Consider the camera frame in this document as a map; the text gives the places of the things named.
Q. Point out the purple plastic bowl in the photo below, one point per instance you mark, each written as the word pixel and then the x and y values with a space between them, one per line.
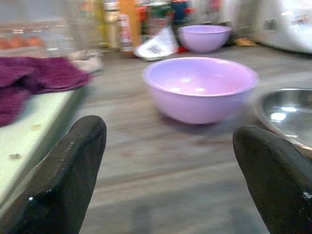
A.
pixel 200 97
pixel 203 39

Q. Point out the dark blue bottle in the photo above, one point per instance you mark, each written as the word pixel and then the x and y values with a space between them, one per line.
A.
pixel 180 12

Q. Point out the purple towel cloth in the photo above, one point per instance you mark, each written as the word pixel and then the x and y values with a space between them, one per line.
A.
pixel 36 73

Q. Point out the white kitchen appliance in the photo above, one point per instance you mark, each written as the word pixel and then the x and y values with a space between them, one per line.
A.
pixel 280 22

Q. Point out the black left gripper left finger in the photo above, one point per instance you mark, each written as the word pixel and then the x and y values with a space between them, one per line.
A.
pixel 63 175

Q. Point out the pink labelled bottle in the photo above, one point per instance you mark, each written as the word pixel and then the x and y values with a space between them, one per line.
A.
pixel 124 33

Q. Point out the white cutting board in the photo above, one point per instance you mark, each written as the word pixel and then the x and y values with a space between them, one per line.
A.
pixel 26 126

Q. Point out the yellow oil bottle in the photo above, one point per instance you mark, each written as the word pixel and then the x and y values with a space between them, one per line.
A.
pixel 100 22

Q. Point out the tray of brown eggs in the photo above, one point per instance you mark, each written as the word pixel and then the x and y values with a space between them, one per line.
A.
pixel 19 42

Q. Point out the white packet with QR code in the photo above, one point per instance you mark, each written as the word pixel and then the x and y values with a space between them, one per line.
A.
pixel 157 45

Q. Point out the small brown wooden piece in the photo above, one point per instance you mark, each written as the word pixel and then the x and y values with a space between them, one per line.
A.
pixel 245 42

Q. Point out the grey crumpled cloth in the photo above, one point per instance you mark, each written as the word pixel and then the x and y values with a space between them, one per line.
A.
pixel 87 62

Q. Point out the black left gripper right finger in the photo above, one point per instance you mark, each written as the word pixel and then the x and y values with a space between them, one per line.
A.
pixel 275 175

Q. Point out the stainless steel bowl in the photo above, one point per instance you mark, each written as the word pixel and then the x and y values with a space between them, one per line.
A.
pixel 290 114

